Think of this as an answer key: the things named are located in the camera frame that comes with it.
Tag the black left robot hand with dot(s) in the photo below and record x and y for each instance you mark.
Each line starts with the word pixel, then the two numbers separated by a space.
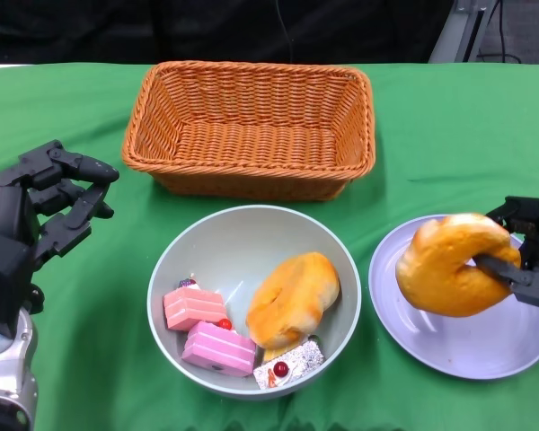
pixel 9 211

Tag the orange white striped bread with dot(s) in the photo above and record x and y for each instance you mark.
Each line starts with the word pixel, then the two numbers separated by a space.
pixel 444 269

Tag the grey-green bowl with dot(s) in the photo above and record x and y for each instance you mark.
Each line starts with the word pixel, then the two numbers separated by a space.
pixel 242 238

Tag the plain golden bread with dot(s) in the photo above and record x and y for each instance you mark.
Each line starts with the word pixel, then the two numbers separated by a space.
pixel 296 292

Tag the lavender plate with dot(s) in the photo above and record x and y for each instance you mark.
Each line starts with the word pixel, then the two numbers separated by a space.
pixel 453 345

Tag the salmon pink cake slice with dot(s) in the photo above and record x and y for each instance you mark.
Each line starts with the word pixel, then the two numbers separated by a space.
pixel 193 310

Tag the magenta pink cake slice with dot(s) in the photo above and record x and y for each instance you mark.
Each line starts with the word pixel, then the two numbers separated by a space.
pixel 215 350

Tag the orange wicker basket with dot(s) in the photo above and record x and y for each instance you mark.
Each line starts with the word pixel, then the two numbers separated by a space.
pixel 251 143

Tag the white chocolate cake slice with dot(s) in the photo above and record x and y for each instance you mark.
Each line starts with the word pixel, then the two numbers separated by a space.
pixel 301 359

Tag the green tablecloth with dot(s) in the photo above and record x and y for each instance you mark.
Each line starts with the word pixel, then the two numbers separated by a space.
pixel 453 134

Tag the black backdrop curtain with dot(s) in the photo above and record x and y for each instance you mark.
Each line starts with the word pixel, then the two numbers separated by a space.
pixel 117 31

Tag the grey metal stand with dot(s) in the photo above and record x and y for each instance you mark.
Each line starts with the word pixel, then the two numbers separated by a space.
pixel 458 36

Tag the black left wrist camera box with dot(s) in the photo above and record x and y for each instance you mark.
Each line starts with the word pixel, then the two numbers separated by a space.
pixel 4 278

